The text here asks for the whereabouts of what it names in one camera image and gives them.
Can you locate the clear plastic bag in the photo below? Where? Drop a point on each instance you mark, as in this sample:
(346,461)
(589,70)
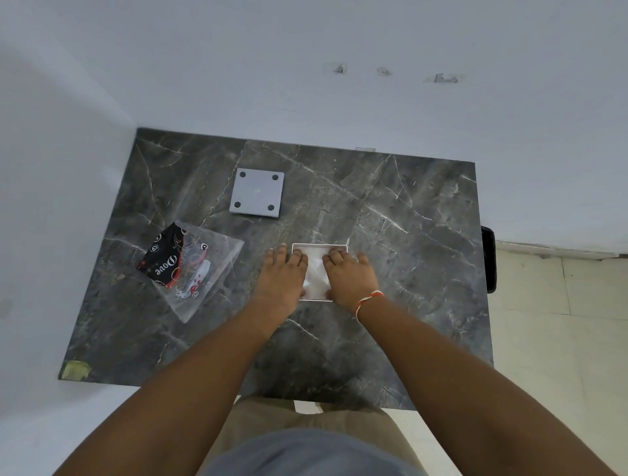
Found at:
(211,265)

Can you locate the black chocolate wrapper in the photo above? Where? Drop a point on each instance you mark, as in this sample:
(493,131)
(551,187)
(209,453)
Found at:
(164,255)

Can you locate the black chair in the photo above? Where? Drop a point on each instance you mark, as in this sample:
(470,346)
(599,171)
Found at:
(489,260)

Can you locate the person's left hand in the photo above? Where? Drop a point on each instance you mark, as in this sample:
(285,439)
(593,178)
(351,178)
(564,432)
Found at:
(278,287)

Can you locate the grey shirt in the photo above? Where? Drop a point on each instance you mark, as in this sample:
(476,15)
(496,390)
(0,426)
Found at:
(304,456)

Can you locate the person's left fingers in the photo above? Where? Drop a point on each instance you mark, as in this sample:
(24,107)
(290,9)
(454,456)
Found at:
(287,256)

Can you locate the grey square plate with dots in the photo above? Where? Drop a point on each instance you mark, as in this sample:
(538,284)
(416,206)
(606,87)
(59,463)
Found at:
(257,192)

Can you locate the torn tape remnant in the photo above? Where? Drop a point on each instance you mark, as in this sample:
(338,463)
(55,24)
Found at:
(445,78)
(340,68)

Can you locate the red and white wrist thread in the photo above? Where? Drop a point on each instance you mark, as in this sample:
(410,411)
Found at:
(365,299)

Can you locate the person's left forearm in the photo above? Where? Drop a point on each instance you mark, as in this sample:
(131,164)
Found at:
(196,382)

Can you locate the person's right hand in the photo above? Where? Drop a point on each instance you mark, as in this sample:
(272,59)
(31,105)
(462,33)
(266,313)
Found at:
(351,282)

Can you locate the white square tray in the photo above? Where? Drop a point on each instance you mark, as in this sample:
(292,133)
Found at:
(315,274)

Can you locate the person's right little finger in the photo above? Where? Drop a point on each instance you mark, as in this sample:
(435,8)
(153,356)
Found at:
(363,260)

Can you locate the green tape piece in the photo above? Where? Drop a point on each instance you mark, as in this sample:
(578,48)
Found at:
(75,370)

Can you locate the person's right forearm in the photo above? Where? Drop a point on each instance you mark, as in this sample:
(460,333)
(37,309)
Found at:
(466,387)

